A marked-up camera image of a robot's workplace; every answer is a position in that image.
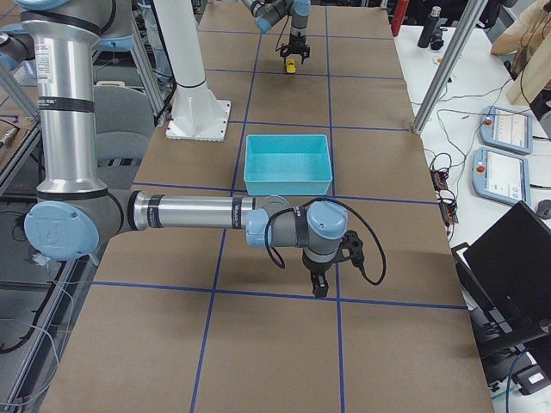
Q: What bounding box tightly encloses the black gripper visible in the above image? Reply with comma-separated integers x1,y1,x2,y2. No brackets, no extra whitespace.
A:
302,248,348,299
279,34,310,65

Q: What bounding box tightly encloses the yellow beetle toy car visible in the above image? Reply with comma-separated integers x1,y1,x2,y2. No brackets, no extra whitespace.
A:
284,58,296,74

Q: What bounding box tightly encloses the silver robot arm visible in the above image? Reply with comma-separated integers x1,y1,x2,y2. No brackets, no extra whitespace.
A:
21,1,350,298
242,0,311,64

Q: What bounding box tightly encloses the turquoise plastic bin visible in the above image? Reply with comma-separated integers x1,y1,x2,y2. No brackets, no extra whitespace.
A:
244,134,332,196

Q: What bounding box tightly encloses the black water bottle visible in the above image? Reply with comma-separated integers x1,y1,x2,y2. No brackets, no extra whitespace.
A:
417,6,443,50

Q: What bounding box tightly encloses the black orange power adapter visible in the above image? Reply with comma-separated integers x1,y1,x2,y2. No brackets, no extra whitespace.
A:
430,169,449,191

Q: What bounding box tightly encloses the grey office chair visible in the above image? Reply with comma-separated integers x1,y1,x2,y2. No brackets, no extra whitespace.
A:
94,85,156,162

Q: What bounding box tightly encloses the black laptop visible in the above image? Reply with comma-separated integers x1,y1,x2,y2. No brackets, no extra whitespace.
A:
452,201,550,358

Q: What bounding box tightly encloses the lower teach pendant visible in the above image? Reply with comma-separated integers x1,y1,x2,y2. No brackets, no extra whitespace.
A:
472,147,531,206

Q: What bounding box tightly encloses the teach pendant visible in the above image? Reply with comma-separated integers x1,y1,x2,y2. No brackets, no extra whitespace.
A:
480,106,533,155
472,147,531,206

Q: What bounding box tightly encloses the upper teach pendant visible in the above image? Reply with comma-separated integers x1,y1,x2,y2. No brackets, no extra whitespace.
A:
480,106,533,155

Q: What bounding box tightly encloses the person in beige shirt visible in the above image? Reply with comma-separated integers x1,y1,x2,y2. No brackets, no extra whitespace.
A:
491,1,550,120

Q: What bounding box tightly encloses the black braided camera cable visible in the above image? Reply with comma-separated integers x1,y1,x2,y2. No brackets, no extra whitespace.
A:
263,196,388,287

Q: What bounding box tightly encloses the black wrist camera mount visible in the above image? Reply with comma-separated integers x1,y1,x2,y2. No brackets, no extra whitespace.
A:
334,230,365,269

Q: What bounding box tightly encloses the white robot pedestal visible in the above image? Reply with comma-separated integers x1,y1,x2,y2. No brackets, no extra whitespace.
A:
151,0,232,143

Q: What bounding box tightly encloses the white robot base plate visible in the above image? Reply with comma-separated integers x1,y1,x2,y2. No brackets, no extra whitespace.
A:
166,98,232,142

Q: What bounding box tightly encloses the grey aluminium frame post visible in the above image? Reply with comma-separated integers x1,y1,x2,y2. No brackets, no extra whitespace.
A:
412,0,487,135

